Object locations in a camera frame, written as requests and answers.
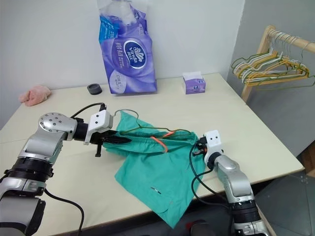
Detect dark green wire hanger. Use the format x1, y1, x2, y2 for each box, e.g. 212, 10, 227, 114
113, 109, 195, 139

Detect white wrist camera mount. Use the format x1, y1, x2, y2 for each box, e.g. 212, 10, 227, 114
203, 129, 225, 161
83, 110, 114, 146

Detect small purple tissue box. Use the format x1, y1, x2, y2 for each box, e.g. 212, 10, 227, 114
182, 71, 207, 95

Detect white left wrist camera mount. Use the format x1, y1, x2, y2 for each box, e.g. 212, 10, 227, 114
83, 110, 114, 146

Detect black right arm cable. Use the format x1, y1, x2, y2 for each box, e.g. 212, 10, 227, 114
189, 144, 235, 210

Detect orange drawstring cord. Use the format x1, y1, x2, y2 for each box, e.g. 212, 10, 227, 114
150, 131, 176, 154

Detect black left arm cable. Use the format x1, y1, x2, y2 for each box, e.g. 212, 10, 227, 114
44, 102, 108, 232

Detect teal green shorts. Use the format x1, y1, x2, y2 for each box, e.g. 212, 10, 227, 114
101, 111, 208, 228

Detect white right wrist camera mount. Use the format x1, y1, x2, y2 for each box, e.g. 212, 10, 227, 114
203, 129, 225, 161

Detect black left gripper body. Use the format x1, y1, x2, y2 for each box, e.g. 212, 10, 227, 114
89, 130, 117, 158

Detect wooden clothes rack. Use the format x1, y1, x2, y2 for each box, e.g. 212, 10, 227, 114
241, 24, 315, 103

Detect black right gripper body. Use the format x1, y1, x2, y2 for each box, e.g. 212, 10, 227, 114
196, 135, 209, 158

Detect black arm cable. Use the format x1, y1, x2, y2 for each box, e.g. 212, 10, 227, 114
189, 144, 235, 210
44, 102, 108, 232

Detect pink cloth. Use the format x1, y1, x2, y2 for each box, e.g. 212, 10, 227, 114
18, 84, 52, 107

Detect purple tissue multipack bag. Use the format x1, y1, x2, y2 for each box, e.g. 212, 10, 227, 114
97, 0, 158, 95

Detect bunch of wire hangers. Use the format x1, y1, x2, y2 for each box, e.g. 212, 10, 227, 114
234, 36, 309, 84

